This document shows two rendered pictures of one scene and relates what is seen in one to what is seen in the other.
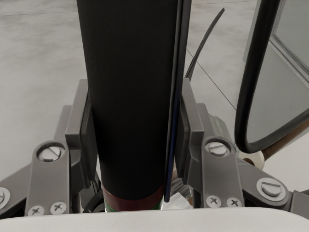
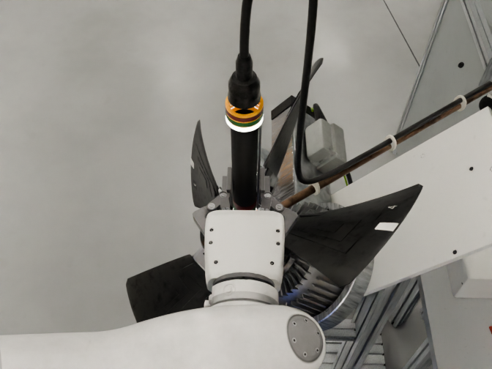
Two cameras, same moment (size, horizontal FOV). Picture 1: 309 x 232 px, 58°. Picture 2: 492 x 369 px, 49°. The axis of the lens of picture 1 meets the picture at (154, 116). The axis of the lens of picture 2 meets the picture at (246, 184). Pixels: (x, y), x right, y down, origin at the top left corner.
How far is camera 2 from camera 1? 0.61 m
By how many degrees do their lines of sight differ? 16
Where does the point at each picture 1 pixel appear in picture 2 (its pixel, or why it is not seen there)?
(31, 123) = (94, 76)
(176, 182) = (284, 189)
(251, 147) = (309, 181)
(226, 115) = (400, 75)
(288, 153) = (386, 170)
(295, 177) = (384, 192)
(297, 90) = (474, 69)
